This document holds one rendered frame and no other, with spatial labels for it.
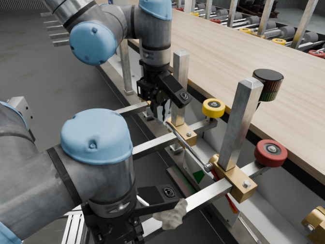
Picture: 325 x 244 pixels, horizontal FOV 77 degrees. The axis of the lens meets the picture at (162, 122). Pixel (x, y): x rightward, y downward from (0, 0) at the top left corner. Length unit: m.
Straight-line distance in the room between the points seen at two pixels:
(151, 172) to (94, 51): 1.35
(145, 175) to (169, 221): 1.16
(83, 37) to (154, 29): 0.18
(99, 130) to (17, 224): 0.11
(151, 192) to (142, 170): 1.27
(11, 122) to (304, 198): 0.75
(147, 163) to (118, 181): 1.45
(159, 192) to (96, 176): 0.20
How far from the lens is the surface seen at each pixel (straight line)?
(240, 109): 0.46
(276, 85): 0.47
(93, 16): 0.41
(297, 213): 0.84
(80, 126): 0.24
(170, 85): 0.56
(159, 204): 0.40
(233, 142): 0.52
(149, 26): 0.51
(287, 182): 0.79
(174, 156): 0.83
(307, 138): 0.75
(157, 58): 0.53
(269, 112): 0.80
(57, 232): 1.32
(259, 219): 0.85
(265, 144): 0.66
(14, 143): 0.30
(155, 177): 1.63
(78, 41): 0.40
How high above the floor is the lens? 1.32
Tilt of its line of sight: 39 degrees down
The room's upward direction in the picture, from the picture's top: straight up
